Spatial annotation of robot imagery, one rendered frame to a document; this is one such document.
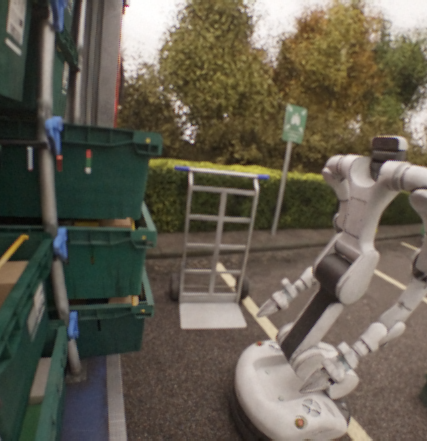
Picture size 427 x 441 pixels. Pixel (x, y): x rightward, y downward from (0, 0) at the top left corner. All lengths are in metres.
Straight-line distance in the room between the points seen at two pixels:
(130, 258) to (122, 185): 0.23
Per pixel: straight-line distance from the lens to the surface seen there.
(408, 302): 1.09
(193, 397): 1.68
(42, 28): 0.67
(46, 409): 0.64
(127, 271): 0.79
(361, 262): 1.01
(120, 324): 0.91
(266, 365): 1.50
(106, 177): 0.69
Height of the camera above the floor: 1.41
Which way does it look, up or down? 18 degrees down
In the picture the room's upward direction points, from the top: 7 degrees clockwise
